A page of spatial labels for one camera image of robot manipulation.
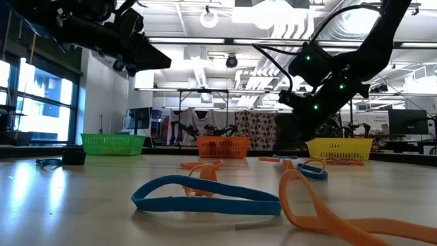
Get black aluminium table frame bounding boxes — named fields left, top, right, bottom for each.
left=0, top=145, right=437, bottom=167

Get white ring light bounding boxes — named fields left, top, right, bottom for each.
left=199, top=8, right=220, bottom=29

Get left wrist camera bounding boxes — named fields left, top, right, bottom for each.
left=115, top=6, right=146, bottom=35

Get round black ceiling camera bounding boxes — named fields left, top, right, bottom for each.
left=225, top=53, right=239, bottom=69

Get large window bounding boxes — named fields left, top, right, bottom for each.
left=0, top=57, right=81, bottom=145

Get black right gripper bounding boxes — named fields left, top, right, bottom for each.
left=274, top=42, right=371, bottom=151

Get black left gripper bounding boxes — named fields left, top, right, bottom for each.
left=66, top=16, right=172, bottom=78

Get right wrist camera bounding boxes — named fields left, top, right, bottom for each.
left=278, top=89, right=307, bottom=112

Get orange plastic basket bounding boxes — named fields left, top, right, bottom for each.
left=197, top=136, right=251, bottom=159

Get black background monitor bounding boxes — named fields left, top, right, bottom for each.
left=388, top=109, right=430, bottom=135

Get black ceiling spotlight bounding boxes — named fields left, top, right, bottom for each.
left=369, top=83, right=390, bottom=94

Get white wall sign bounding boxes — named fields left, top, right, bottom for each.
left=353, top=111, right=390, bottom=135

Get black metal frame stand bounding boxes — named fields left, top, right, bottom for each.
left=176, top=87, right=230, bottom=148
left=348, top=97, right=356, bottom=139

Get black background desk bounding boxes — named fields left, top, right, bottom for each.
left=373, top=132, right=437, bottom=154

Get black overhead frame beam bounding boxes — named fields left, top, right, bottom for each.
left=146, top=36, right=437, bottom=49

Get black rubber band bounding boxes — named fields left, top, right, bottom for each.
left=61, top=150, right=87, bottom=166

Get silver ventilation duct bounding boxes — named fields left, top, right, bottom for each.
left=300, top=0, right=389, bottom=72

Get yellow plastic basket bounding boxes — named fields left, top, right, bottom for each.
left=306, top=137, right=375, bottom=161

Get brown dotted hanging cloth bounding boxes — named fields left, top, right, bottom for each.
left=234, top=110, right=277, bottom=151

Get black right camera cable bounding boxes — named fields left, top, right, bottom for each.
left=251, top=42, right=294, bottom=93

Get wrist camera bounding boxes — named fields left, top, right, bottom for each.
left=115, top=6, right=146, bottom=35
left=278, top=89, right=307, bottom=112

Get monitor on stand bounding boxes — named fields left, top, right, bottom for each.
left=126, top=107, right=154, bottom=136

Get white hanging cloth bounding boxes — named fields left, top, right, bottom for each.
left=167, top=108, right=236, bottom=144

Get green plastic basket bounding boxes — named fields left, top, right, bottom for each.
left=80, top=133, right=147, bottom=157

